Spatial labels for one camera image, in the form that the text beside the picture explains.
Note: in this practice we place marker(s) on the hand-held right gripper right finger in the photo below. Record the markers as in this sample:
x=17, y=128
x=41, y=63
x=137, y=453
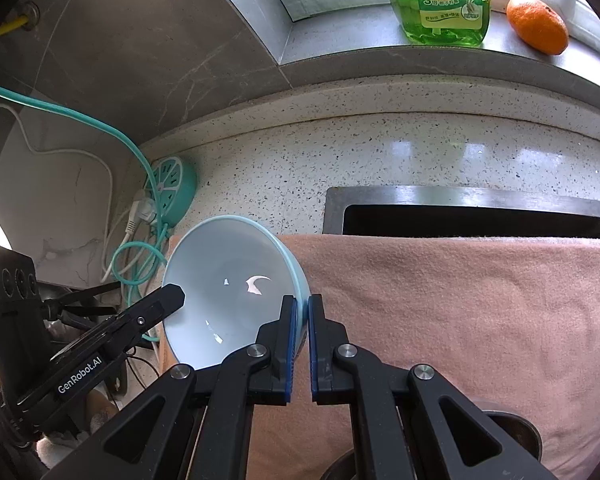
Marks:
x=314, y=360

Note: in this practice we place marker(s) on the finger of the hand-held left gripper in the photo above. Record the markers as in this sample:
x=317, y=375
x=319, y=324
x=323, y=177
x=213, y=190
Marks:
x=155, y=305

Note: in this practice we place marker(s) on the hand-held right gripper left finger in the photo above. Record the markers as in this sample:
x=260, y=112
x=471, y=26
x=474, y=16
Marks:
x=290, y=355

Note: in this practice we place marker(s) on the light blue ceramic bowl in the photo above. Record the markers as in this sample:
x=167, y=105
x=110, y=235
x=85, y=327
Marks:
x=220, y=285

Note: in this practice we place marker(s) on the person's left hand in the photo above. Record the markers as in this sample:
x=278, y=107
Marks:
x=100, y=410

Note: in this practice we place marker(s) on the black tripod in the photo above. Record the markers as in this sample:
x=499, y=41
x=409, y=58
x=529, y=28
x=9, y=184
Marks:
x=80, y=300

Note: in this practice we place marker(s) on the white plug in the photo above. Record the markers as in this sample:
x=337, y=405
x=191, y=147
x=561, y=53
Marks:
x=142, y=210

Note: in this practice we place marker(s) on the teal round power strip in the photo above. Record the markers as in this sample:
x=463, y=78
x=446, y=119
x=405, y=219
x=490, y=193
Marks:
x=177, y=185

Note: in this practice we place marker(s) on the pink towel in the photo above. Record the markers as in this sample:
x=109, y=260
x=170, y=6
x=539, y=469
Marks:
x=455, y=320

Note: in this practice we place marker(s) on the steel sink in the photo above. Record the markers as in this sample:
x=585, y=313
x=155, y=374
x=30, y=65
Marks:
x=430, y=194

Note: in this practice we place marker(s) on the deep steel bowl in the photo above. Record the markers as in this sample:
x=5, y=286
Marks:
x=520, y=435

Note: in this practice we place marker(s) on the green dish soap bottle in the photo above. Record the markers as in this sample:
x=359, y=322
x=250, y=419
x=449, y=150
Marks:
x=440, y=10

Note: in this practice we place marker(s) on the orange fruit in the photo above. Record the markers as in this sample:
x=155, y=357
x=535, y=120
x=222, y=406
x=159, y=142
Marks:
x=537, y=22

